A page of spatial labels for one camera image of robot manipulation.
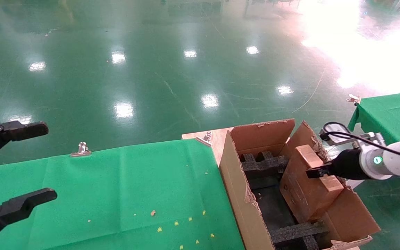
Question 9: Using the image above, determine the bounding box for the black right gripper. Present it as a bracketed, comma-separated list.
[305, 149, 367, 180]

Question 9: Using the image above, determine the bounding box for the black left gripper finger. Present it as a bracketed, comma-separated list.
[0, 120, 49, 166]
[0, 188, 58, 244]

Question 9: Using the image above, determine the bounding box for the small brown cardboard box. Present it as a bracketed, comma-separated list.
[279, 144, 344, 223]

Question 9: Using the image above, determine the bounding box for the large open cardboard carton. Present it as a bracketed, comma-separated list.
[211, 118, 381, 250]

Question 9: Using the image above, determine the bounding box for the white table leg tube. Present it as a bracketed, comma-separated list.
[346, 179, 369, 190]

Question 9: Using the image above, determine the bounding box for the black foam insert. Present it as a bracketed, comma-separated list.
[269, 222, 329, 250]
[240, 150, 291, 174]

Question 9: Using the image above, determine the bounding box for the green tablecloth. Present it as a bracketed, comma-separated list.
[0, 138, 245, 250]

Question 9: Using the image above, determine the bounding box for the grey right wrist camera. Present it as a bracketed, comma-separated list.
[319, 130, 384, 147]

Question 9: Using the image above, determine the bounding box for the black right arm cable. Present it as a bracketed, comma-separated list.
[322, 122, 400, 162]

